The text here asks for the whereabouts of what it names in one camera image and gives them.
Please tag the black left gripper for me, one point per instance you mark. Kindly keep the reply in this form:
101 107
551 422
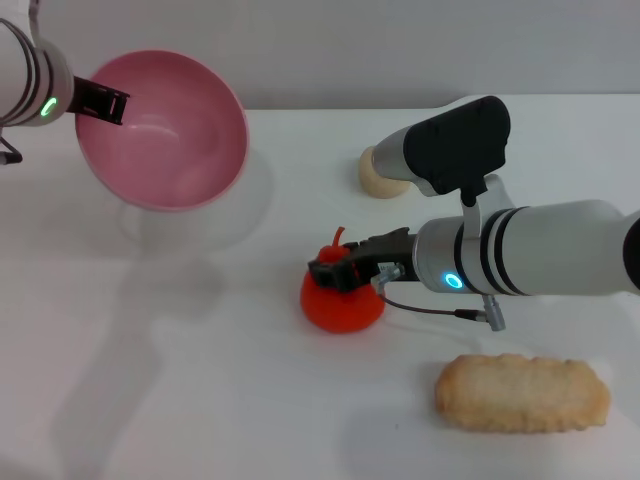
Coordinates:
82 95

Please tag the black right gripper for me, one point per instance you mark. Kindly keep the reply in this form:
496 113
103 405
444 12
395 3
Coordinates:
387 252

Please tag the orange toy fruit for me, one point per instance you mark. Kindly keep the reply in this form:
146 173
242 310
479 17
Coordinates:
345 310

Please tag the pink plastic bowl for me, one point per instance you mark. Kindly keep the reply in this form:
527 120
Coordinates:
165 135

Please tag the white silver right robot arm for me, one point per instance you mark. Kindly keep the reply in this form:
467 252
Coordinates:
540 250

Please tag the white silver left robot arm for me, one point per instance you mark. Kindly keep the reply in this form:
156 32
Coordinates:
25 85

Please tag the beige toy bun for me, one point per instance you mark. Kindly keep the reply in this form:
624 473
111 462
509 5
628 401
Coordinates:
375 182

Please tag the toy bread slice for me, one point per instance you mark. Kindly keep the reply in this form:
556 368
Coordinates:
522 395

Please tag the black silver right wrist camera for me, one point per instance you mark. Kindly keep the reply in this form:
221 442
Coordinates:
450 145

